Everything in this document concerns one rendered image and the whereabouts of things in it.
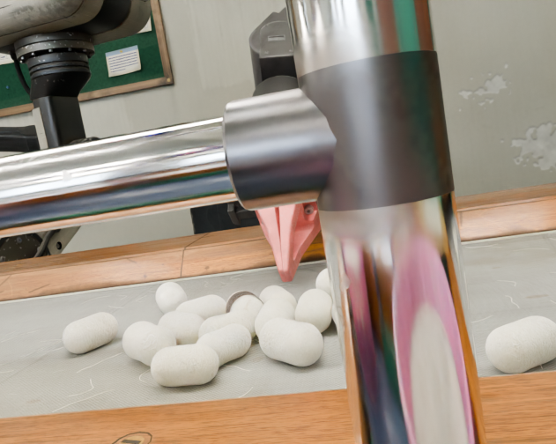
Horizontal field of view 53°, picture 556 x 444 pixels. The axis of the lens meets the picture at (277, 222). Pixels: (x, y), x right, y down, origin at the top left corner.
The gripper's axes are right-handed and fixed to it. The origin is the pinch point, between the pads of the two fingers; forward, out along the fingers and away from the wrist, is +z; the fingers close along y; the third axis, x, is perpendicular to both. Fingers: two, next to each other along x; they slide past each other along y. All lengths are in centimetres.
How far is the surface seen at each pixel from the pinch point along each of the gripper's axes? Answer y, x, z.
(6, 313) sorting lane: -26.2, 4.6, -3.4
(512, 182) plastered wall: 64, 146, -142
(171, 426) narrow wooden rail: -0.3, -14.7, 17.0
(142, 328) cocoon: -6.2, -6.9, 8.1
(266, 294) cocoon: -0.4, -3.3, 4.5
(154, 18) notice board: -70, 69, -199
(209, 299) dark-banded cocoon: -4.0, -3.4, 4.3
